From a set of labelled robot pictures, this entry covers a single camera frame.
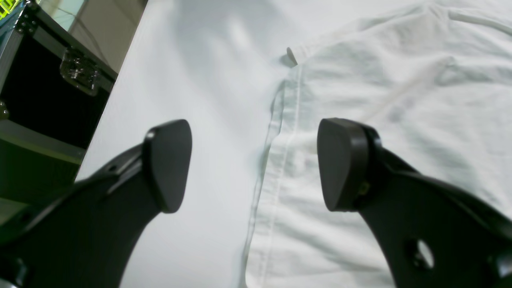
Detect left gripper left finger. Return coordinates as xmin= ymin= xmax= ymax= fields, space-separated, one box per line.
xmin=0 ymin=120 xmax=192 ymax=288

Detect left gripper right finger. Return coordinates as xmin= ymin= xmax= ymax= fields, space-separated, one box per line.
xmin=317 ymin=118 xmax=512 ymax=288

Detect black equipment case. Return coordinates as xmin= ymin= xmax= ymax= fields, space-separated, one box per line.
xmin=0 ymin=0 xmax=119 ymax=153

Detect white printed T-shirt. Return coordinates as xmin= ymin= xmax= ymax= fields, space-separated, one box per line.
xmin=242 ymin=0 xmax=512 ymax=288

